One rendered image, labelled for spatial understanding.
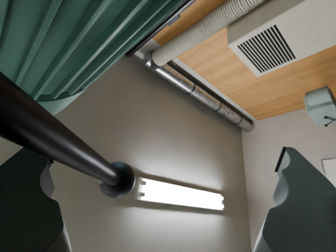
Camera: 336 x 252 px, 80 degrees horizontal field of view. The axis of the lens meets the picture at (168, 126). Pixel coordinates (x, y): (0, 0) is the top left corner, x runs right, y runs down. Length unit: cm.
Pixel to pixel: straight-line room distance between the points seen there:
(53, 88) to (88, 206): 145
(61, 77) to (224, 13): 157
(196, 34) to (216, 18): 19
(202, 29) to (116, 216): 159
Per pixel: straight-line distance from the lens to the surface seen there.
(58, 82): 19
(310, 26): 177
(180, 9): 175
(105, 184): 20
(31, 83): 19
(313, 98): 224
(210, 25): 175
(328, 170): 310
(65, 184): 156
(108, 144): 171
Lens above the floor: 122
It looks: 43 degrees up
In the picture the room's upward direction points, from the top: 110 degrees counter-clockwise
